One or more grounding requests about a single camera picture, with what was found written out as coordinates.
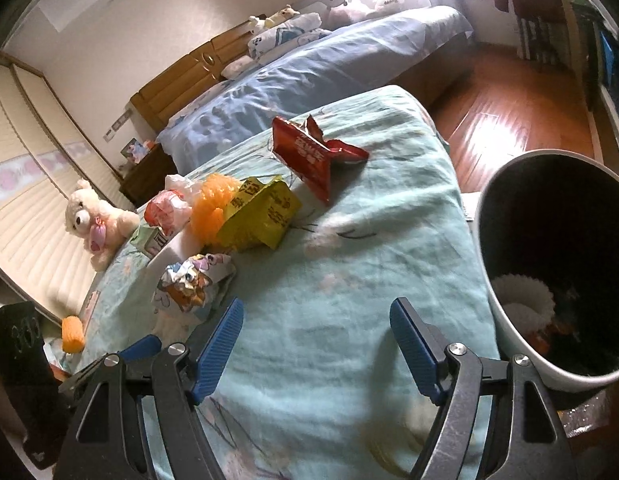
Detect white foam block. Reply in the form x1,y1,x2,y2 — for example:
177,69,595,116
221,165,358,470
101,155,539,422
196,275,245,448
147,229,202,272

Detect white foam fruit net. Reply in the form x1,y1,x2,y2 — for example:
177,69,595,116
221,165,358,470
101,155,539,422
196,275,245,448
491,274,556,335

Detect orange white plastic bag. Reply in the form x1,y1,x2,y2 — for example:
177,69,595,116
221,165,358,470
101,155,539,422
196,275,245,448
144,174,202,238

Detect yellow snack wrapper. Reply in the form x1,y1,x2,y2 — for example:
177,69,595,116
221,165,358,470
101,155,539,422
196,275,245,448
218,176,302,252

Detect red snack wrapper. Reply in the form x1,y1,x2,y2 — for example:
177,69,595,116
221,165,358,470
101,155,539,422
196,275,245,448
272,115,369,204

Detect green drink carton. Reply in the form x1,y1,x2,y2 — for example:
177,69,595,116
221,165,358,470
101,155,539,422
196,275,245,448
130,226,168,259

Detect white black trash bin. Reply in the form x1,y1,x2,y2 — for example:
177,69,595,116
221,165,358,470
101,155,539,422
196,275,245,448
473,148,619,392

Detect pink card on table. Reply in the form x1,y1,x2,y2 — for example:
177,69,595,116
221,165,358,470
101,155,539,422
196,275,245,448
78,289,100,330

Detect orange foam net left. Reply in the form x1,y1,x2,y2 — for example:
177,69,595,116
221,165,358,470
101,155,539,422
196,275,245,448
61,315,85,354

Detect floral teal tablecloth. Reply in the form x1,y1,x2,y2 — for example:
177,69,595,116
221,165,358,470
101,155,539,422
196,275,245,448
49,84,501,480

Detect cream teddy bear pink heart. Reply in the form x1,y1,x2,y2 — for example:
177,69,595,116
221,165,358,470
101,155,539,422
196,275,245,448
66,179,140,272

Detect dark wooden nightstand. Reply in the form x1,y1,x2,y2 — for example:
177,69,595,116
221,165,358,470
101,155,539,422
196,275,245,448
120,144,177,208

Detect wooden headboard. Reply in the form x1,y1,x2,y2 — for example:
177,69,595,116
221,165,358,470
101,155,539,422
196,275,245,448
131,22,251,133

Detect bed with blue sheet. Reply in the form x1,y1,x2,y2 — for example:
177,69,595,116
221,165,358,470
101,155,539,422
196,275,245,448
157,6,473,176

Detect blue white pillow stack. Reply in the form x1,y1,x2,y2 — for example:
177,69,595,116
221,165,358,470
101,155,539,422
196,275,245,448
221,12,331,80

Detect plush toys on pillows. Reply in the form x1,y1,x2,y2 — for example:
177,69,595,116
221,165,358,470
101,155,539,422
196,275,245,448
249,4,300,35

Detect black sideboard cabinet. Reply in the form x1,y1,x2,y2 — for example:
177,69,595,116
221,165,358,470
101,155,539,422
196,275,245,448
571,2,619,167

